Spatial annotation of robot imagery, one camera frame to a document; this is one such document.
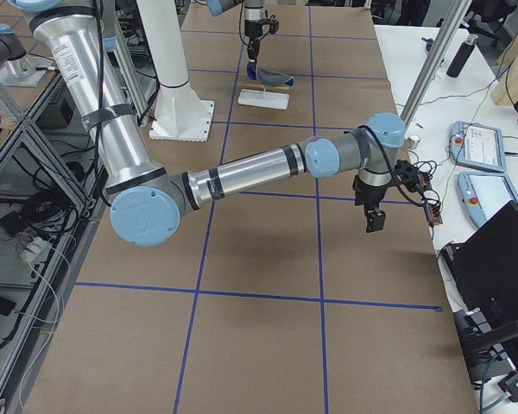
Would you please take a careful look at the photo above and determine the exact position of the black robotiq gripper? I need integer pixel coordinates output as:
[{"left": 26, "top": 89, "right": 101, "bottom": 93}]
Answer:
[{"left": 245, "top": 19, "right": 263, "bottom": 61}]

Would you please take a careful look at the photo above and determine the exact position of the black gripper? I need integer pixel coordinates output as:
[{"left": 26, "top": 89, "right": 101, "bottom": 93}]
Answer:
[{"left": 352, "top": 176, "right": 387, "bottom": 233}]

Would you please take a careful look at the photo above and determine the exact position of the blue grey microfibre towel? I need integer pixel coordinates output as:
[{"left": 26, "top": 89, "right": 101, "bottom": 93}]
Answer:
[{"left": 246, "top": 60, "right": 294, "bottom": 87}]

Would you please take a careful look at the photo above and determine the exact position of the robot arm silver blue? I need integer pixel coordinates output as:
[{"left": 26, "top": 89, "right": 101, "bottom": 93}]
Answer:
[
  {"left": 205, "top": 0, "right": 268, "bottom": 62},
  {"left": 16, "top": 1, "right": 406, "bottom": 247}
]

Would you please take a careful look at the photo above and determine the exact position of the white wooden towel rack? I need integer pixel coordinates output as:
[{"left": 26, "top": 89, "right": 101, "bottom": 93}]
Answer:
[{"left": 237, "top": 82, "right": 291, "bottom": 110}]

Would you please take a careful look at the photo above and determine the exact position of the black usb hub right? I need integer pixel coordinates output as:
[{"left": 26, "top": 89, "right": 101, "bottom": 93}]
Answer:
[{"left": 423, "top": 198, "right": 443, "bottom": 228}]

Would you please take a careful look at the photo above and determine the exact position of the small metal cylinder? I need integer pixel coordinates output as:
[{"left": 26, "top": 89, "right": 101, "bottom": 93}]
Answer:
[{"left": 406, "top": 134, "right": 420, "bottom": 150}]

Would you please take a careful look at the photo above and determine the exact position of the teach pendant near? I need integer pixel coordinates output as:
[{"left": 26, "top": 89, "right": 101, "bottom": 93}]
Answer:
[{"left": 458, "top": 172, "right": 518, "bottom": 228}]

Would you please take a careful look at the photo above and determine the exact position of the teach pendant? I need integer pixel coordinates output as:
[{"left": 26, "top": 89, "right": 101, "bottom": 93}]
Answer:
[
  {"left": 449, "top": 121, "right": 507, "bottom": 173},
  {"left": 458, "top": 172, "right": 518, "bottom": 228}
]

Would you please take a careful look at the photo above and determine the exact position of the teach pendant far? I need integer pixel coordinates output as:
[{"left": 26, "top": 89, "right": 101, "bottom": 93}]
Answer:
[{"left": 449, "top": 121, "right": 507, "bottom": 173}]

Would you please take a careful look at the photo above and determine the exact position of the black water bottle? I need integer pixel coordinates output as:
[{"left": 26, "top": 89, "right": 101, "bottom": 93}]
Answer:
[{"left": 446, "top": 34, "right": 478, "bottom": 78}]

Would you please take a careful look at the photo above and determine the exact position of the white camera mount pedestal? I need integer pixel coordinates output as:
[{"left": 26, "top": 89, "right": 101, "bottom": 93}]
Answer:
[{"left": 136, "top": 0, "right": 215, "bottom": 143}]

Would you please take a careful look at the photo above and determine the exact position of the black power box under frame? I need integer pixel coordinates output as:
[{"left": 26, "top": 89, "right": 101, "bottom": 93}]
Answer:
[{"left": 36, "top": 87, "right": 76, "bottom": 129}]

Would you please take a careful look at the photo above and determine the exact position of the aluminium frame post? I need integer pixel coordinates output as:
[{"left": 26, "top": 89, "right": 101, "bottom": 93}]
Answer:
[{"left": 401, "top": 0, "right": 471, "bottom": 127}]

